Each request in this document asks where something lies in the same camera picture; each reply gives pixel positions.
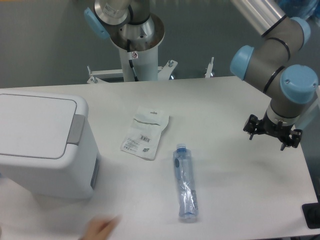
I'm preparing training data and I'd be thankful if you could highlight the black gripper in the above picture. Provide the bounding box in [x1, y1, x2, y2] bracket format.
[243, 114, 303, 151]

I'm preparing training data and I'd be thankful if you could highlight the white trash can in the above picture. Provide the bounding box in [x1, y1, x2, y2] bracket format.
[0, 89, 99, 199]

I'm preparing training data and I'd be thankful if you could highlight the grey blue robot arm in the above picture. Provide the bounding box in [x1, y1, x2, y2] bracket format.
[84, 0, 319, 148]

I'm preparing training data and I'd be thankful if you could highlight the blurred person hand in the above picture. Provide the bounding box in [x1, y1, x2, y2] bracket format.
[79, 215, 121, 240]

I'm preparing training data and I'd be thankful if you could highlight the black device at table edge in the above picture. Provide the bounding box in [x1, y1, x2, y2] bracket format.
[302, 202, 320, 229]

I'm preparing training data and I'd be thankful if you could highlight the clear plastic water bottle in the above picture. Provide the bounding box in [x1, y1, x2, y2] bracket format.
[172, 143, 199, 223]

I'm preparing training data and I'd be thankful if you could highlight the blue plastic bag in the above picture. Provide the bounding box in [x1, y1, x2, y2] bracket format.
[275, 0, 320, 20]

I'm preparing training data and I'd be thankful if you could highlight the white plastic package bag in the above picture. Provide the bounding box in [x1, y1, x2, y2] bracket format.
[120, 106, 170, 161]

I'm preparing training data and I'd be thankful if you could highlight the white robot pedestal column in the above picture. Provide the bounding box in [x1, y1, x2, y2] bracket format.
[118, 46, 158, 82]

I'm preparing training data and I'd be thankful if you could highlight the black cable on pedestal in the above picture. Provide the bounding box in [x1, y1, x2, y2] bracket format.
[125, 39, 140, 82]

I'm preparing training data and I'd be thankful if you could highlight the white pedestal base frame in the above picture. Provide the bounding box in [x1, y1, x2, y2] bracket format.
[86, 56, 216, 85]

